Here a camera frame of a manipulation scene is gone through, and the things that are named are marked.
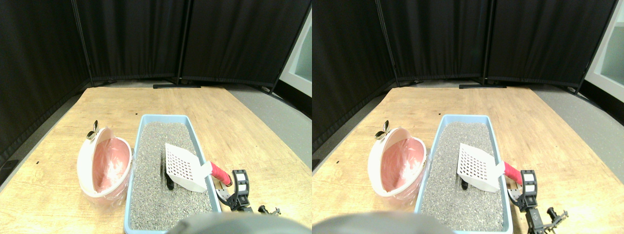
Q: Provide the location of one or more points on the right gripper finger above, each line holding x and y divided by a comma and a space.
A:
228, 201
529, 184
517, 200
241, 184

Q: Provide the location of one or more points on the black lump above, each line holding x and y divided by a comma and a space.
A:
464, 185
169, 184

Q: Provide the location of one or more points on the blue litter tray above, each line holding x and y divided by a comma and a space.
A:
146, 195
458, 204

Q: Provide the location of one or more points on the black curtain stand foot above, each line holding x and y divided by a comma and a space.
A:
7, 170
314, 165
175, 86
482, 86

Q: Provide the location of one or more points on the white shelf unit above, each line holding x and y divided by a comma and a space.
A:
302, 63
612, 63

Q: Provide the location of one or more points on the white bin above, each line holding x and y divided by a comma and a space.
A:
378, 170
87, 170

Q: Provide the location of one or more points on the black bracket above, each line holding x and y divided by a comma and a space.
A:
268, 210
555, 215

